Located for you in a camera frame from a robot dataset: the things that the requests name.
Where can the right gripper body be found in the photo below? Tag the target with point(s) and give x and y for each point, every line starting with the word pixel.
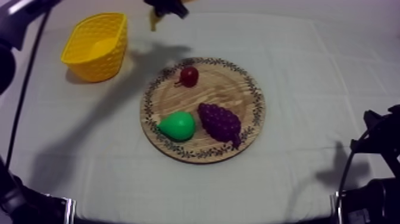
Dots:
pixel 382 134

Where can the yellow toy banana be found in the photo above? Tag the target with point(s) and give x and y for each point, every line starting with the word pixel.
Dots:
pixel 153 22

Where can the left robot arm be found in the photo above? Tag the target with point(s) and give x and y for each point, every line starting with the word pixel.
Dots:
pixel 9 28

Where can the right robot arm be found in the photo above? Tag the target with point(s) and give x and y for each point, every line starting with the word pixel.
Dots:
pixel 375 203

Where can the round wooden board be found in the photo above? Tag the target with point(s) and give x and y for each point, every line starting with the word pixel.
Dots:
pixel 218 90

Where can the yellow plastic basket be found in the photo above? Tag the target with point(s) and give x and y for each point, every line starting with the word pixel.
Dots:
pixel 93 50

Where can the purple toy grapes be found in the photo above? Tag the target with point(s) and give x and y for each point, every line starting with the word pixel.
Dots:
pixel 220 122

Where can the small red fruit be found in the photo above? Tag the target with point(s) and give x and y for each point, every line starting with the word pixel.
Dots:
pixel 189 76

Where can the green toy pear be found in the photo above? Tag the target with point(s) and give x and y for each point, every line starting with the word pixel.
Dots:
pixel 178 126

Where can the silver metal bar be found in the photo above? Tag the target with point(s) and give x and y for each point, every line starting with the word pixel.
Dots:
pixel 70 210

